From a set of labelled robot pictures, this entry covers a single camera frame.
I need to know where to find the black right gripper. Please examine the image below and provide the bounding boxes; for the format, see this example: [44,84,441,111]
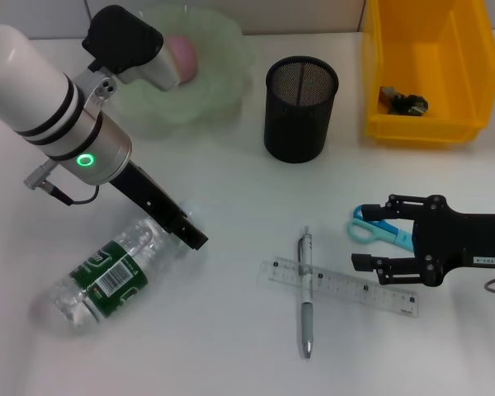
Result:
[350,193,495,288]

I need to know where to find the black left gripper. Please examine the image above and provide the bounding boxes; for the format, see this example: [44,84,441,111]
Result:
[109,160,210,252]

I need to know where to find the clear bottle green label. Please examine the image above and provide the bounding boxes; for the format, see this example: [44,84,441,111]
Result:
[45,200,203,331]

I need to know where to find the green plastic wrapper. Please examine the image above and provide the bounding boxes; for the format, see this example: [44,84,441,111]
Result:
[378,85,430,116]

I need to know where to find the pink toy peach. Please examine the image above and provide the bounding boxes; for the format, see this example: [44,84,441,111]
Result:
[167,35,199,86]

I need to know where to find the blue scissors with sheath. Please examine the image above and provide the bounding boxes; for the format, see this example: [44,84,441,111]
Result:
[346,205,416,252]

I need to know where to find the transparent plastic ruler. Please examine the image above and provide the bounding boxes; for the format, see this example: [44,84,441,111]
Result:
[258,256,420,318]

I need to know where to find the white grey ballpoint pen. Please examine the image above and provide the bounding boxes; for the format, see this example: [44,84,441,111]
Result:
[299,225,315,360]

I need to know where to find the black mesh pen cup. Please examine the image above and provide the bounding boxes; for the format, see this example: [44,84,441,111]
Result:
[263,56,340,164]

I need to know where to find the green glass fruit plate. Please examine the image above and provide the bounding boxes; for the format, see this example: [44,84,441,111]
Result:
[106,4,257,139]

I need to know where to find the yellow plastic storage bin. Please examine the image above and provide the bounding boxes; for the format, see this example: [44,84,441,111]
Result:
[361,0,495,145]

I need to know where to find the left gripper connector cable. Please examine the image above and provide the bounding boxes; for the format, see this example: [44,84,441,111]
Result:
[23,160,102,206]

